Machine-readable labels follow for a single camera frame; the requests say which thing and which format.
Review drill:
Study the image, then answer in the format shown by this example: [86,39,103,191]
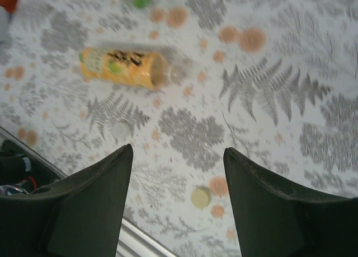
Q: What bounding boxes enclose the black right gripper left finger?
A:
[0,143,134,257]

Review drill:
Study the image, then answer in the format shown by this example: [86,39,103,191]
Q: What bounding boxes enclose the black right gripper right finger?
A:
[224,147,358,257]

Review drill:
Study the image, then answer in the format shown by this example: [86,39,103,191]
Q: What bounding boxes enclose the pale yellow bottle cap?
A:
[190,186,212,209]

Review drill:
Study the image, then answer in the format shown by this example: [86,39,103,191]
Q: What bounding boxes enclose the white bottle cap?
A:
[109,122,131,139]

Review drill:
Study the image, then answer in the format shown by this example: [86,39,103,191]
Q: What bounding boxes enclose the yellow label tea bottle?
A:
[78,46,188,90]

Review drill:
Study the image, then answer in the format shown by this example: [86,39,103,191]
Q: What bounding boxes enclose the aluminium frame rail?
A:
[0,125,180,257]

